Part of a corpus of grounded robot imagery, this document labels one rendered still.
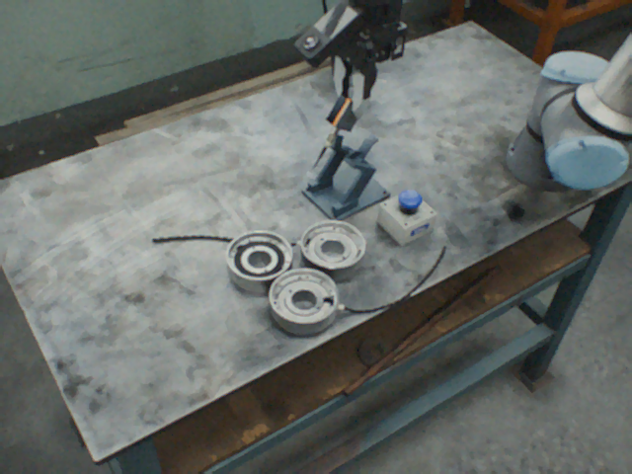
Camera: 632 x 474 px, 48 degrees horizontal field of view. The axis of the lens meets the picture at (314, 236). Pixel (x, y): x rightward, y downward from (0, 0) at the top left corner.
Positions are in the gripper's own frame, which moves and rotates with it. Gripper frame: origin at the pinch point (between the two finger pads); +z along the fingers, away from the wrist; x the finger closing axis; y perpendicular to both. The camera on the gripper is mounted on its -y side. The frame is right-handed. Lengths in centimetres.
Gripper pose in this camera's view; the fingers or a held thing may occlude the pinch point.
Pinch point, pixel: (348, 107)
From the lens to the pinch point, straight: 115.3
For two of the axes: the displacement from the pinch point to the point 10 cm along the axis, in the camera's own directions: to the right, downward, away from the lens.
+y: 8.0, -4.1, 4.4
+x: -5.9, -5.9, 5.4
